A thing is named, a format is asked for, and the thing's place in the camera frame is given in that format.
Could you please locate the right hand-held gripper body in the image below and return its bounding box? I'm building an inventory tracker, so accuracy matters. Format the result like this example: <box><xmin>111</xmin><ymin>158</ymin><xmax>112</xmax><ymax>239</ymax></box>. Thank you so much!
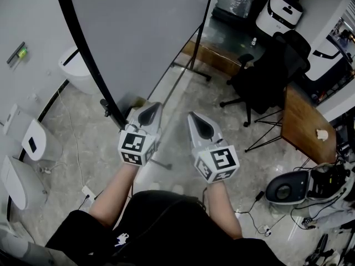
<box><xmin>191</xmin><ymin>138</ymin><xmax>241</xmax><ymax>185</ymax></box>

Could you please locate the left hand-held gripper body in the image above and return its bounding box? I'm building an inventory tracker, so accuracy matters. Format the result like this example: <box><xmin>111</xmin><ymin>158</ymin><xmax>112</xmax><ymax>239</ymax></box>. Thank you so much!
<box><xmin>117</xmin><ymin>123</ymin><xmax>162</xmax><ymax>167</ymax></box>

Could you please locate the grey panel board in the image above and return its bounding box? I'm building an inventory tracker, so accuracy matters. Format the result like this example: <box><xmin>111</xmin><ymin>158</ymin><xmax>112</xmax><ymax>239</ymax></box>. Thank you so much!
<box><xmin>53</xmin><ymin>0</ymin><xmax>216</xmax><ymax>171</ymax></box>

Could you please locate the person's right forearm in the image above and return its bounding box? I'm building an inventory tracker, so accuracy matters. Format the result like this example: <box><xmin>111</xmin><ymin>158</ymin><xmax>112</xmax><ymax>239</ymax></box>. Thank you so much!
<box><xmin>206</xmin><ymin>180</ymin><xmax>244</xmax><ymax>241</ymax></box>

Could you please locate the person's left forearm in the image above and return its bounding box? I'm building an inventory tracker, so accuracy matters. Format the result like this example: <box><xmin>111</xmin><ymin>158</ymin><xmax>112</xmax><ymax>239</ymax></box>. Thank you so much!
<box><xmin>88</xmin><ymin>161</ymin><xmax>140</xmax><ymax>229</ymax></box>

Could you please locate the beige box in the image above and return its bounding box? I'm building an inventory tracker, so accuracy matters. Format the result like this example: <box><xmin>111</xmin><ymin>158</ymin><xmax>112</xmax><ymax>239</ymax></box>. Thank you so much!
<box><xmin>129</xmin><ymin>96</ymin><xmax>148</xmax><ymax>111</ymax></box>

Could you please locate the white power strip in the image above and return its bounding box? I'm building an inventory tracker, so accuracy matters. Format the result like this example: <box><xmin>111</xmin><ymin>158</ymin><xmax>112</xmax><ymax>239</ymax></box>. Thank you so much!
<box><xmin>257</xmin><ymin>224</ymin><xmax>273</xmax><ymax>237</ymax></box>
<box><xmin>81</xmin><ymin>185</ymin><xmax>97</xmax><ymax>201</ymax></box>

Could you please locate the white toilet with black strip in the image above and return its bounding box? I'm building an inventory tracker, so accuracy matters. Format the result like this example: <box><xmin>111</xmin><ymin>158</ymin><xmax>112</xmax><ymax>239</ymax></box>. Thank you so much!
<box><xmin>58</xmin><ymin>45</ymin><xmax>101</xmax><ymax>95</ymax></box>

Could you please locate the black and white round device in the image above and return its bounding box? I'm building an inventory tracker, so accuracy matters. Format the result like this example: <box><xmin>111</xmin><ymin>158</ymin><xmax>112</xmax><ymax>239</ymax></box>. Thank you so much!
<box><xmin>265</xmin><ymin>161</ymin><xmax>355</xmax><ymax>227</ymax></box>

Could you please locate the wooden platform step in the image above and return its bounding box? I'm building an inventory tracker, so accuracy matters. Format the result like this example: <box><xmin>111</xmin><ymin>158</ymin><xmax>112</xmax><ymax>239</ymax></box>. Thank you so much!
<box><xmin>181</xmin><ymin>17</ymin><xmax>251</xmax><ymax>78</ymax></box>

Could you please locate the black office chair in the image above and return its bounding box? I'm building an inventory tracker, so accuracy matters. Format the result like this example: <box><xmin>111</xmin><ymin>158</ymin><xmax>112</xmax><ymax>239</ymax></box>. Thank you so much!
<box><xmin>219</xmin><ymin>29</ymin><xmax>312</xmax><ymax>127</ymax></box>

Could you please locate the person's black clothing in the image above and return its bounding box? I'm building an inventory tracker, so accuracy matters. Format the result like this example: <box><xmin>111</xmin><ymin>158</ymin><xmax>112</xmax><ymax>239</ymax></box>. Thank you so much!
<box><xmin>45</xmin><ymin>190</ymin><xmax>286</xmax><ymax>266</ymax></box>

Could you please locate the wooden table with black legs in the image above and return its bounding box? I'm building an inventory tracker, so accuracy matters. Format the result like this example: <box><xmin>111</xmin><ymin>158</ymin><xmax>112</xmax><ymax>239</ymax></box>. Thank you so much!
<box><xmin>245</xmin><ymin>84</ymin><xmax>338</xmax><ymax>166</ymax></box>

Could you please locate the white toilet with black square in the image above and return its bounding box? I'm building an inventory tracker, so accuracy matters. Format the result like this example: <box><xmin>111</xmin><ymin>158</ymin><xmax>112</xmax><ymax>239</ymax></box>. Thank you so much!
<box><xmin>21</xmin><ymin>119</ymin><xmax>64</xmax><ymax>162</ymax></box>

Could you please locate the plain white toilet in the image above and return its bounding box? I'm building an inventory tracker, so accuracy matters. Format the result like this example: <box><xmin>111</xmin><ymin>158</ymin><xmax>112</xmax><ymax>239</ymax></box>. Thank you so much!
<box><xmin>0</xmin><ymin>155</ymin><xmax>47</xmax><ymax>211</ymax></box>

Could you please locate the grey cloth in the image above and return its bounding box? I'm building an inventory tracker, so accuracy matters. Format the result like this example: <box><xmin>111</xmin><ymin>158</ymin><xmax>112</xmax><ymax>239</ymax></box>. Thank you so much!
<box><xmin>308</xmin><ymin>197</ymin><xmax>355</xmax><ymax>230</ymax></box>

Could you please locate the white machine with black trim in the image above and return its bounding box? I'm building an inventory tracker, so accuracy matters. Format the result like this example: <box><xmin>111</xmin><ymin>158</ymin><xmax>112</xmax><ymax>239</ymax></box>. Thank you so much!
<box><xmin>303</xmin><ymin>0</ymin><xmax>355</xmax><ymax>105</ymax></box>

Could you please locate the white wheeled robot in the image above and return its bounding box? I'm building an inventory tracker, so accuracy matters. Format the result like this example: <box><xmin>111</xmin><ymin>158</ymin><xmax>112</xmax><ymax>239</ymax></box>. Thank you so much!
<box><xmin>255</xmin><ymin>0</ymin><xmax>304</xmax><ymax>36</ymax></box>

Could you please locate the white cable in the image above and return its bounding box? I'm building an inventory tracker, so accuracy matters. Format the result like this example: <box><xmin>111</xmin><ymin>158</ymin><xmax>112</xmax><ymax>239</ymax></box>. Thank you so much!
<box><xmin>56</xmin><ymin>88</ymin><xmax>86</xmax><ymax>188</ymax></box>

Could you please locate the white wall tank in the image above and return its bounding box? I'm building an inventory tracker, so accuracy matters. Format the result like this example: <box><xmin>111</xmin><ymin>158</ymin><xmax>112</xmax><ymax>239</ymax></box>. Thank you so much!
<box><xmin>2</xmin><ymin>103</ymin><xmax>36</xmax><ymax>144</ymax></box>

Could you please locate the black wall shelf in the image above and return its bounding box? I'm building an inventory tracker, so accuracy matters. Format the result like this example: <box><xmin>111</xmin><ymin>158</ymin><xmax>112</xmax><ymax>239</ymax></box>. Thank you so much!
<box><xmin>6</xmin><ymin>41</ymin><xmax>29</xmax><ymax>67</ymax></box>

